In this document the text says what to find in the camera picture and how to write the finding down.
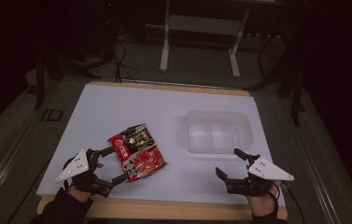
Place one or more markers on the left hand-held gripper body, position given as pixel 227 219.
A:
pixel 76 166

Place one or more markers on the white metal stand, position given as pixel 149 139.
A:
pixel 201 25

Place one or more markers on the metal floor rail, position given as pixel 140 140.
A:
pixel 2 165
pixel 316 165

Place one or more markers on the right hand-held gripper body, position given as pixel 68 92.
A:
pixel 268 171

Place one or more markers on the white table mat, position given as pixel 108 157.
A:
pixel 164 109

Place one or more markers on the person's right hand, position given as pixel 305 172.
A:
pixel 262 203

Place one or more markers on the black metal stand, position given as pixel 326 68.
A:
pixel 295 90
pixel 44 74

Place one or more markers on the red seasoning packet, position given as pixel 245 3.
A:
pixel 137 154

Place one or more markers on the black floor plate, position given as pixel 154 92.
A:
pixel 52 115

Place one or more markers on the clear plastic container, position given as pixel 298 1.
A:
pixel 218 132

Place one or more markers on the person's left hand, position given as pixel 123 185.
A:
pixel 80 194

